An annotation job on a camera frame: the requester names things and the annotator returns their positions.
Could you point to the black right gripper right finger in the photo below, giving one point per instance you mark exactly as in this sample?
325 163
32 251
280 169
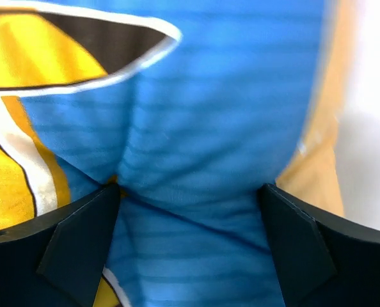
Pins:
321 259

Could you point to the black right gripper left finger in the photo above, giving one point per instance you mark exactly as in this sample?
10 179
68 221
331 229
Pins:
57 259

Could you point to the blue Pikachu pillowcase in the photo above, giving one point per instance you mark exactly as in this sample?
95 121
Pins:
190 107

